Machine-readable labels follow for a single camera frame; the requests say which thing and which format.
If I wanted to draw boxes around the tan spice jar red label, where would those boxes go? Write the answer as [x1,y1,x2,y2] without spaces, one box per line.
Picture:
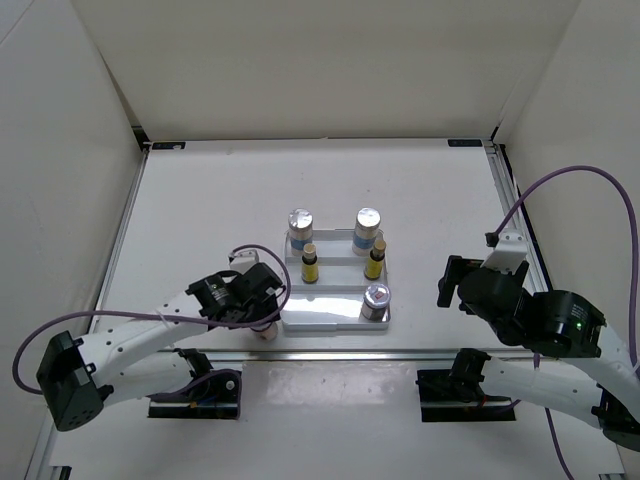
[253,322,279,342]

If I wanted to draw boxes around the yellow label bottle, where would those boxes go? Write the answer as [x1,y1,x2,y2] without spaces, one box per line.
[364,239,387,280]
[301,243,319,284]

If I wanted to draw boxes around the dark spice jar red label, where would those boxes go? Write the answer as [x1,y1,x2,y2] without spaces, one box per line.
[361,283,391,322]

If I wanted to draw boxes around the blue label bead jar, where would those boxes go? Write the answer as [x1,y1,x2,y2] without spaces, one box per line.
[352,207,383,256]
[288,208,313,256]

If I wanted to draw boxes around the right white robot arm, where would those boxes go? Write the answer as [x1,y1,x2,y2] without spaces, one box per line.
[437,255,639,451]

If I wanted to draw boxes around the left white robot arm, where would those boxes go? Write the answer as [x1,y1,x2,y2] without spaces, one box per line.
[36,262,287,432]

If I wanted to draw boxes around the white tiered organizer tray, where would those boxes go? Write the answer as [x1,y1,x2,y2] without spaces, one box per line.
[281,229,391,336]

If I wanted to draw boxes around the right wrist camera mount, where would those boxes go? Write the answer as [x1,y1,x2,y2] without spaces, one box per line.
[482,229,528,274]

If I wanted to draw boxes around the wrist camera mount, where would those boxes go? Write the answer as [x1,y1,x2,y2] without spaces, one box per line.
[228,249,260,275]
[482,229,528,274]

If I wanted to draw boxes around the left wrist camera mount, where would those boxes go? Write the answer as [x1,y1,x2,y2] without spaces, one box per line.
[228,249,260,275]

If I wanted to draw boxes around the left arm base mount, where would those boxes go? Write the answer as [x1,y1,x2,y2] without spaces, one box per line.
[147,349,243,420]

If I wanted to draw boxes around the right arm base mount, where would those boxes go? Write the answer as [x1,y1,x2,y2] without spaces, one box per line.
[415,348,517,423]

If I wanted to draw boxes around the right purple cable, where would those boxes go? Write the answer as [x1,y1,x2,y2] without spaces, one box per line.
[483,165,640,480]

